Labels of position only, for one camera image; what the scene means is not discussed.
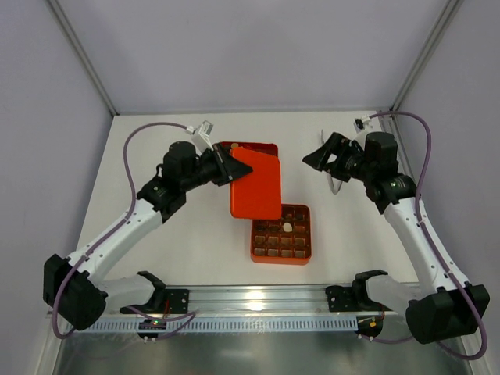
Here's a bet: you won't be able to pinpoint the orange box lid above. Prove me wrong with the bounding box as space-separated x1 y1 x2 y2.
230 148 281 220

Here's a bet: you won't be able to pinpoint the metal serving tongs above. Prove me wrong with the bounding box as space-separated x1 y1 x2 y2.
320 130 344 195

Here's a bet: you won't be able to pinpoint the white oval chocolate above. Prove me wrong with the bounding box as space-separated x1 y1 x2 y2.
283 222 293 233

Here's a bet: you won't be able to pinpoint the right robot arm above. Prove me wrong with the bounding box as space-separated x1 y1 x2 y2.
302 132 490 344

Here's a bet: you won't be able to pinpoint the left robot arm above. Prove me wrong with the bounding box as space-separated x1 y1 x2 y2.
43 141 253 330

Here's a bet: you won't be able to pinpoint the orange chocolate box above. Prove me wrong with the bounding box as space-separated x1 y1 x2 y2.
250 204 313 266

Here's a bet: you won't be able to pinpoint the red rectangular tray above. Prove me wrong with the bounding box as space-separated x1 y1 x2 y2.
221 141 278 157

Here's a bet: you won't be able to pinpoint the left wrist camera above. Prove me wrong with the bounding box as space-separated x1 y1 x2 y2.
186 120 213 153

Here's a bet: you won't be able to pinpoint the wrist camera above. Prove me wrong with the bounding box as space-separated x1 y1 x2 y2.
354 115 371 130
186 120 213 153

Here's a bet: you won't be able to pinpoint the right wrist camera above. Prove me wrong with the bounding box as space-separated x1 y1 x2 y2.
354 115 371 130

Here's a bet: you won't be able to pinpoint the right aluminium frame rail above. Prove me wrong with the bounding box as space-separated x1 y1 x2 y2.
377 109 448 282

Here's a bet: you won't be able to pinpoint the aluminium mounting rail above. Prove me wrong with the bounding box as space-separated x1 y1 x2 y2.
46 281 475 320

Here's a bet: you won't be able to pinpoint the slotted cable duct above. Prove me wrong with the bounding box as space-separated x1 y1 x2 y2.
83 315 359 334

